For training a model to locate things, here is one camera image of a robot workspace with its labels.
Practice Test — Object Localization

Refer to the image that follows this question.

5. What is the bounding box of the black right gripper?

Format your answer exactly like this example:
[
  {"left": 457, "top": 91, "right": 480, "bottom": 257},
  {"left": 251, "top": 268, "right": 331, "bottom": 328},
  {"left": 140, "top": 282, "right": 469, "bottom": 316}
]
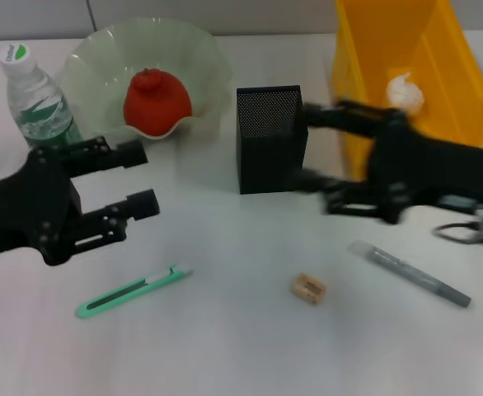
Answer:
[{"left": 297, "top": 101, "right": 483, "bottom": 226}]

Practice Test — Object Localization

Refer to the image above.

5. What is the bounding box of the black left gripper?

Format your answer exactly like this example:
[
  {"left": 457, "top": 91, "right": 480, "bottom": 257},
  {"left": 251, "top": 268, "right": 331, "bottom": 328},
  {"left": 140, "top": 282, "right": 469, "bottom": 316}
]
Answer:
[{"left": 0, "top": 135, "right": 162, "bottom": 266}]

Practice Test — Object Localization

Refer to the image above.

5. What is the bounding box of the red-orange fruit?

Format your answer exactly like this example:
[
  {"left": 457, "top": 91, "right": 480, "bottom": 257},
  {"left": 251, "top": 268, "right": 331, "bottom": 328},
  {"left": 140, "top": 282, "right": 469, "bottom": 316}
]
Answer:
[{"left": 123, "top": 67, "right": 193, "bottom": 136}]

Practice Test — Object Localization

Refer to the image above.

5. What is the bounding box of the white paper ball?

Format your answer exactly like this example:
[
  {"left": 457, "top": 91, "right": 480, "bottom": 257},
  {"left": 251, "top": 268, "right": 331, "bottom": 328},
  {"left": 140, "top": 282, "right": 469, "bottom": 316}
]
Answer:
[{"left": 384, "top": 72, "right": 425, "bottom": 119}]

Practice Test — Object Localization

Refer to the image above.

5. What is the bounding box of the clear green-label water bottle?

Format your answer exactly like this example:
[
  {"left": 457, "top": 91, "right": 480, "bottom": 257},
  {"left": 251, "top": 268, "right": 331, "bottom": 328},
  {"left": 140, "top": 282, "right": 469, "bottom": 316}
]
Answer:
[{"left": 0, "top": 40, "right": 85, "bottom": 149}]

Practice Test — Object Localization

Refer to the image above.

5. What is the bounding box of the black mesh pen holder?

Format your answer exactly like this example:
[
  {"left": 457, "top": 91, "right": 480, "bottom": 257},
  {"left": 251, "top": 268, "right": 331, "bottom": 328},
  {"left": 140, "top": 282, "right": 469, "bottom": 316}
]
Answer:
[{"left": 236, "top": 84, "right": 310, "bottom": 196}]

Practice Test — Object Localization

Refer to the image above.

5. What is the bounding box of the mint green utility knife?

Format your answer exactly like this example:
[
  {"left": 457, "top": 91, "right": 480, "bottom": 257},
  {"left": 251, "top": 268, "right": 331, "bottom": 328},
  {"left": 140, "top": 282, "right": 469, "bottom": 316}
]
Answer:
[{"left": 75, "top": 263, "right": 195, "bottom": 319}]

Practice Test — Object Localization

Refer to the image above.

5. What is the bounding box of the pale green glass fruit plate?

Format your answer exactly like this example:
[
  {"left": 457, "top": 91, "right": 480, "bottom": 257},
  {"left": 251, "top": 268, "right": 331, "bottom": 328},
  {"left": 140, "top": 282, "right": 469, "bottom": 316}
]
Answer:
[{"left": 59, "top": 16, "right": 233, "bottom": 141}]

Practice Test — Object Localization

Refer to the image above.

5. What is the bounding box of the grey marker pen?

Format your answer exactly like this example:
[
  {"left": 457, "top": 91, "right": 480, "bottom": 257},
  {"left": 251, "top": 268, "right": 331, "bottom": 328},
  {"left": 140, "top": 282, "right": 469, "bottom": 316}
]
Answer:
[{"left": 347, "top": 240, "right": 472, "bottom": 309}]

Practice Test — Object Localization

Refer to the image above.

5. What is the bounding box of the yellow plastic bin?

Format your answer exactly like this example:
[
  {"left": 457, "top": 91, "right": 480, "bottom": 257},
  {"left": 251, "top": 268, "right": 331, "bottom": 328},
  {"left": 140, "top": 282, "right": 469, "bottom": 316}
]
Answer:
[{"left": 331, "top": 0, "right": 483, "bottom": 174}]

